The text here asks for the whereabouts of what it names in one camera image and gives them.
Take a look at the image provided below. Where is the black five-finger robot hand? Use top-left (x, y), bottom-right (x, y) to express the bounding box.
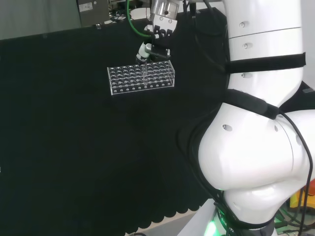
top-left (134, 13), bottom-right (178, 66)

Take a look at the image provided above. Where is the clear glass test tube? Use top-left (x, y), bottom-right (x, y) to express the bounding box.
top-left (142, 62), bottom-right (149, 86)

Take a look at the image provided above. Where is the clear plastic test tube rack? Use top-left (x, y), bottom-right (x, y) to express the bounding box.
top-left (106, 60), bottom-right (176, 96)

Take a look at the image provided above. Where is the grey metal box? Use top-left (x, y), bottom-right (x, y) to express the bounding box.
top-left (75, 0), bottom-right (111, 27)

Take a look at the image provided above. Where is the black bench cloth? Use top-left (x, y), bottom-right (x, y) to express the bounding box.
top-left (0, 6), bottom-right (315, 236)

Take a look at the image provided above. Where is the yellow stop button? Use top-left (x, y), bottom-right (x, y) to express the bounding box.
top-left (289, 188), bottom-right (315, 211)

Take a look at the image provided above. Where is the green cable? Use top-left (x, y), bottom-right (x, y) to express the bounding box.
top-left (125, 0), bottom-right (153, 38)

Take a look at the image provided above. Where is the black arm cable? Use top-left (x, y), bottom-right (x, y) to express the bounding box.
top-left (277, 109), bottom-right (315, 236)

